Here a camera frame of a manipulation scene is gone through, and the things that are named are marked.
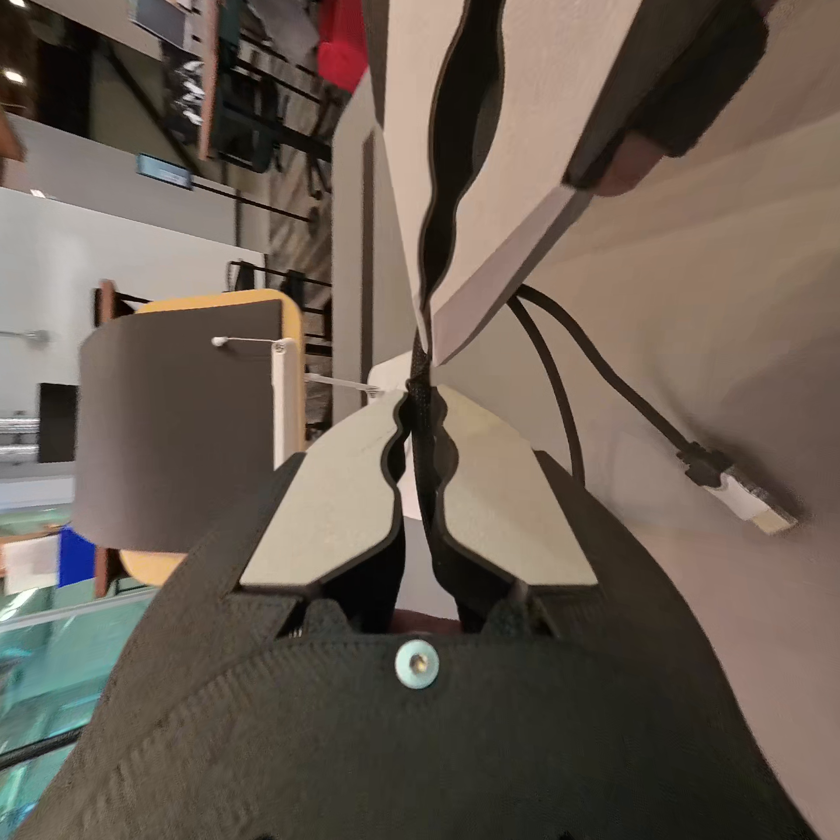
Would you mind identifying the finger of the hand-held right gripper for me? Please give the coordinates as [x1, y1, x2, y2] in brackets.
[363, 0, 473, 355]
[425, 0, 648, 366]

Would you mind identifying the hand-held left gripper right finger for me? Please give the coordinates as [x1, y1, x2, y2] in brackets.
[430, 384, 601, 632]

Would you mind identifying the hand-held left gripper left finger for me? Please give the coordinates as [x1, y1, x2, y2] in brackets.
[238, 390, 412, 632]

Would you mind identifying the black switch cable with plug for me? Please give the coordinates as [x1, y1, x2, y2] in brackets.
[406, 284, 799, 549]

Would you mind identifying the person's right hand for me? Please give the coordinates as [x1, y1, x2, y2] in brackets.
[592, 129, 665, 199]

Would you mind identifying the wooden board with dark panel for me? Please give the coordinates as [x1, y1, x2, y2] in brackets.
[71, 289, 307, 586]

